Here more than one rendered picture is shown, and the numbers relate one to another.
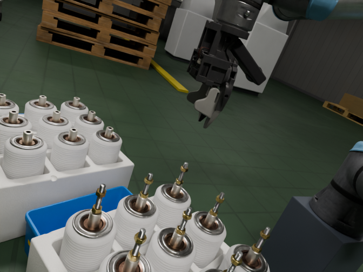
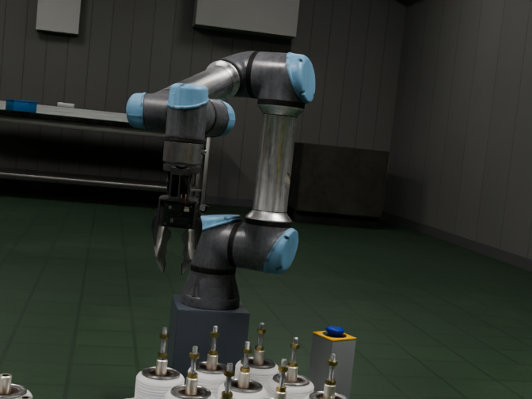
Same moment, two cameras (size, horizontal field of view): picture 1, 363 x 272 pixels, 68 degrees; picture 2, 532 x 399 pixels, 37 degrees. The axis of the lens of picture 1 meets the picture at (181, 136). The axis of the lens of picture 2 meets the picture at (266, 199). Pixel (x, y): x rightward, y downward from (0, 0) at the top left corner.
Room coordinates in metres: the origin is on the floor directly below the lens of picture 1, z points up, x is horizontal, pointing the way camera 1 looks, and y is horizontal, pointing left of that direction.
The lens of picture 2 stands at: (-0.05, 1.35, 0.74)
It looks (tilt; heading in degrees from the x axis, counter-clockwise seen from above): 5 degrees down; 289
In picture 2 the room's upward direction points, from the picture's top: 6 degrees clockwise
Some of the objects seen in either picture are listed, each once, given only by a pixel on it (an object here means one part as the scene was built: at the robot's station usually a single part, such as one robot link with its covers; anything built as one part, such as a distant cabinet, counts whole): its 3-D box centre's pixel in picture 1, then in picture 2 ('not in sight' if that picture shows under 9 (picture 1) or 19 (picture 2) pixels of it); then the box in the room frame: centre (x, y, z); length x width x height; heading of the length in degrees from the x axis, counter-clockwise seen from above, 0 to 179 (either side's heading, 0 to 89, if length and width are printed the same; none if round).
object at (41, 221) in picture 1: (86, 224); not in sight; (0.58, 0.17, 0.06); 0.30 x 0.11 x 0.12; 144
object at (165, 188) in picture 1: (174, 193); (161, 374); (0.59, -0.03, 0.25); 0.08 x 0.08 x 0.01
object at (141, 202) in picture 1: (141, 201); (191, 385); (0.50, 0.03, 0.26); 0.02 x 0.02 x 0.03
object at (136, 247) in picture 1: (136, 247); (282, 379); (0.33, 0.01, 0.30); 0.01 x 0.01 x 0.08
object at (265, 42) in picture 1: (251, 43); not in sight; (4.54, -0.54, 0.72); 0.73 x 0.68 x 1.44; 120
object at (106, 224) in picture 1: (93, 223); not in sight; (0.40, 0.10, 0.25); 0.08 x 0.08 x 0.01
